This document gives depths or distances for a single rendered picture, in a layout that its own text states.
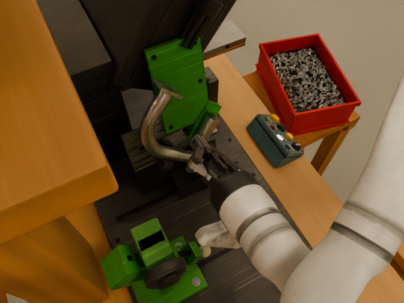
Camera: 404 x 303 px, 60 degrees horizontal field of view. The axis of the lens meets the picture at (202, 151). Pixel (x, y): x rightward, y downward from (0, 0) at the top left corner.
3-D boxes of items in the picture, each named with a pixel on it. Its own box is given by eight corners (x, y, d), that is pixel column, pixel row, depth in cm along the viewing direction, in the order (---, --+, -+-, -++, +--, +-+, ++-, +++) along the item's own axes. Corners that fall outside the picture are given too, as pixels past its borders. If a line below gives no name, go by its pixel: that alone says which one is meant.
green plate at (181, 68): (195, 98, 88) (182, 18, 74) (210, 116, 83) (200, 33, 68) (153, 115, 85) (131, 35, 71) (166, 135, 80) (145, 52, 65)
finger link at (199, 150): (200, 161, 51) (208, 150, 57) (190, 154, 51) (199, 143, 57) (190, 175, 52) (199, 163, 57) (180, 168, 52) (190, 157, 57)
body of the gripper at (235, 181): (277, 192, 52) (244, 153, 58) (241, 183, 46) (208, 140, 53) (247, 227, 55) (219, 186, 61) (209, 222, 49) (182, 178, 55)
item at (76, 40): (103, 79, 112) (69, -22, 83) (140, 151, 98) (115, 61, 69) (46, 100, 107) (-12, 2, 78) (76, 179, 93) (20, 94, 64)
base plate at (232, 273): (143, 8, 133) (142, 3, 131) (327, 276, 82) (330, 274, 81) (32, 44, 123) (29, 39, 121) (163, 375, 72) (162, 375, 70)
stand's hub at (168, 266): (183, 262, 64) (181, 250, 58) (191, 278, 63) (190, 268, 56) (145, 282, 62) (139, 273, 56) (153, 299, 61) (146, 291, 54)
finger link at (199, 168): (218, 175, 51) (220, 170, 53) (192, 156, 51) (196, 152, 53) (209, 187, 52) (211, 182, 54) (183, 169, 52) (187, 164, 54)
